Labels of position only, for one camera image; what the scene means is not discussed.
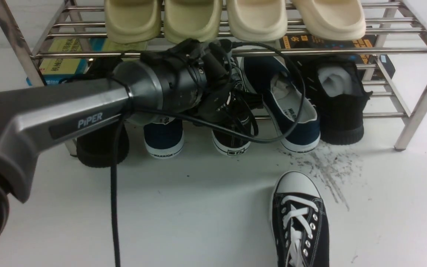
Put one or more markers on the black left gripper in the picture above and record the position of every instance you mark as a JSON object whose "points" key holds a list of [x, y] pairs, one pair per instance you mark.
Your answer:
{"points": [[196, 79]]}

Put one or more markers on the black canvas sneaker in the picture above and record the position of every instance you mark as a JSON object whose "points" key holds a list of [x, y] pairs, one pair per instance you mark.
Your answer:
{"points": [[299, 222], [227, 144]]}

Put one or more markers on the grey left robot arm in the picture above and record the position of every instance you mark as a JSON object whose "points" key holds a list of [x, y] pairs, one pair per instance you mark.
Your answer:
{"points": [[35, 119]]}

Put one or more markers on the stainless steel shoe rack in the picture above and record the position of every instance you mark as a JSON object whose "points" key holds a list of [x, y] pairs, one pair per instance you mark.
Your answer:
{"points": [[399, 30]]}

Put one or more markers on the navy canvas shoe right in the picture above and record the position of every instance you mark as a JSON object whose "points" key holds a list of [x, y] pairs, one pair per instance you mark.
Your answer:
{"points": [[279, 88]]}

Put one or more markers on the navy canvas shoe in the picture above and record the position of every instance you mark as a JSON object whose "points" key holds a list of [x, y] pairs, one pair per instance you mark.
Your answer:
{"points": [[279, 88], [164, 140]]}

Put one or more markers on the navy canvas shoe left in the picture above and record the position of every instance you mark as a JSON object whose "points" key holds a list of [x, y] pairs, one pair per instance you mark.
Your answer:
{"points": [[164, 140]]}

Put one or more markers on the olive green slipper right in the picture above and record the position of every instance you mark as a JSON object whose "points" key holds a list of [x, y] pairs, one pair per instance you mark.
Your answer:
{"points": [[196, 19]]}

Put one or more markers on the olive green slipper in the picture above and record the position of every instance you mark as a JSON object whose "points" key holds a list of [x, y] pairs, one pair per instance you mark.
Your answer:
{"points": [[196, 19], [132, 21]]}

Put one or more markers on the cream slipper left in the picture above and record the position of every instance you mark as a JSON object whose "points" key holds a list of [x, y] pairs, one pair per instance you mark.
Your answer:
{"points": [[257, 20]]}

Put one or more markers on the cream slipper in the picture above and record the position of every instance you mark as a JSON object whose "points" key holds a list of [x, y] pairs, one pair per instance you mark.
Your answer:
{"points": [[257, 20], [341, 20]]}

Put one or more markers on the black knit sneaker right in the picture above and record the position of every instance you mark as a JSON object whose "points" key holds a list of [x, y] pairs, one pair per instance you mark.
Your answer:
{"points": [[333, 84]]}

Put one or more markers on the black knit sneaker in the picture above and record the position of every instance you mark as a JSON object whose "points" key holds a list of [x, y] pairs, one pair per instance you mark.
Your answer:
{"points": [[333, 84], [95, 149]]}

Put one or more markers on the olive green slipper left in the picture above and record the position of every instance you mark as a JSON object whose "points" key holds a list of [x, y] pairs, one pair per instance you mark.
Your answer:
{"points": [[132, 21]]}

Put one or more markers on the cream slipper right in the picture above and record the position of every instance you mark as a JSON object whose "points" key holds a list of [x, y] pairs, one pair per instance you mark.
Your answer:
{"points": [[341, 20]]}

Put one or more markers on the black knit sneaker left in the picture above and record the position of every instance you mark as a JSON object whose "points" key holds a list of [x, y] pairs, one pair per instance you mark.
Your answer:
{"points": [[95, 149]]}

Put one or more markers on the black orange book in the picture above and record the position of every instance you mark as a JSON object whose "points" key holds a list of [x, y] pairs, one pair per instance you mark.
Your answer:
{"points": [[310, 41]]}

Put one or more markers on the yellow green book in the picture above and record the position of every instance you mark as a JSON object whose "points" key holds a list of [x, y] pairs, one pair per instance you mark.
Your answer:
{"points": [[54, 70]]}

